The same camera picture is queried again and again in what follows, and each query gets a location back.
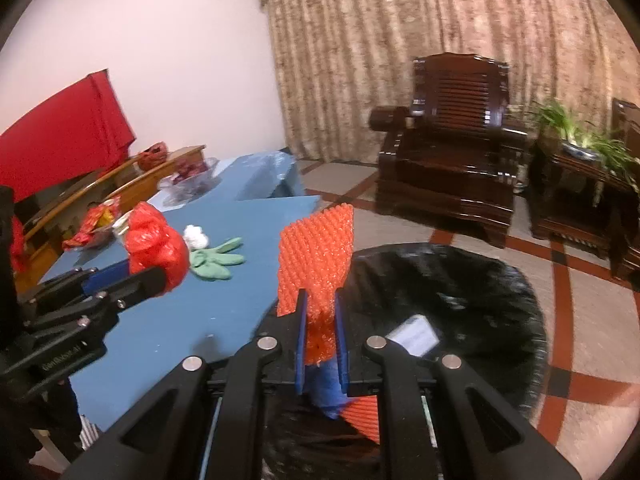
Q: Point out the dark wooden cushioned armchair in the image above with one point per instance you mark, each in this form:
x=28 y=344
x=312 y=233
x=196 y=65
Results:
x=630 y=240

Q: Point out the red cloth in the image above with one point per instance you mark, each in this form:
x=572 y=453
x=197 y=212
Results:
x=60 y=135

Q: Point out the television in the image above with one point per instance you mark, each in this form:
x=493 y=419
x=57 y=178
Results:
x=55 y=197

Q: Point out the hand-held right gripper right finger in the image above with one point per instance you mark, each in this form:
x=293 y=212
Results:
x=341 y=350

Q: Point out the beige tissue box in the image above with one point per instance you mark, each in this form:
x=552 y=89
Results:
x=120 y=227

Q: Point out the light wooden cabinet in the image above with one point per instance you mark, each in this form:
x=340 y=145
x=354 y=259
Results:
x=150 y=177

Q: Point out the glass candy dish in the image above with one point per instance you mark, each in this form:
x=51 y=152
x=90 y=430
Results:
x=102 y=241

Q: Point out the trash bin with black bag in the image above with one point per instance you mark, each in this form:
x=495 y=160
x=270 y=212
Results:
x=475 y=320

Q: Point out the beige patterned curtain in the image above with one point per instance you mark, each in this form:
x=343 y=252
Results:
x=375 y=50

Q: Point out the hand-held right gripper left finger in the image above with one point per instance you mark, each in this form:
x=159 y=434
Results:
x=300 y=340

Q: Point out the dark wooden side table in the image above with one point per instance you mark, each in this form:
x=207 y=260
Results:
x=565 y=210

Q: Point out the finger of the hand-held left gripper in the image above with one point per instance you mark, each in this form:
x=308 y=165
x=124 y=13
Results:
x=140 y=285
x=107 y=276

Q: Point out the red crinkled plastic bag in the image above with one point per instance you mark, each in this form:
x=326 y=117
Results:
x=152 y=245

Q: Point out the glass fruit bowl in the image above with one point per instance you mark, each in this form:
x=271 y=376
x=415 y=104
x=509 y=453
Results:
x=192 y=189

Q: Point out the yellow candy packet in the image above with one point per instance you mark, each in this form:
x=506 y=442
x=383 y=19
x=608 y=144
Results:
x=105 y=216

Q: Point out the blue plastic bag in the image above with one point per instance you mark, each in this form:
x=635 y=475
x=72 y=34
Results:
x=327 y=390

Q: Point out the blue plastic-covered tablecloth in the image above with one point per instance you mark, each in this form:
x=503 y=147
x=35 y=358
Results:
x=255 y=175

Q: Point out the orange-red knotted plastic bag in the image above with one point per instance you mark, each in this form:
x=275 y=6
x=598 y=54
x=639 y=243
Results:
x=152 y=156

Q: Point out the white tissue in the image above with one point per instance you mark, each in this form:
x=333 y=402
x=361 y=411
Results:
x=194 y=236

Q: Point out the pile of red candy packets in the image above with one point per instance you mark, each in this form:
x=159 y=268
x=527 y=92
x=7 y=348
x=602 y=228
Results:
x=90 y=221

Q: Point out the potted green plant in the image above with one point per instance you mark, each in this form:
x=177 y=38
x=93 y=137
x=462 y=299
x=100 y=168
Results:
x=580 y=150

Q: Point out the pale striped cloth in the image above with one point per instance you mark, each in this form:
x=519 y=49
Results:
x=91 y=432

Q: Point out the green rubber glove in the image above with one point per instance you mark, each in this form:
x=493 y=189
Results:
x=215 y=267
x=225 y=247

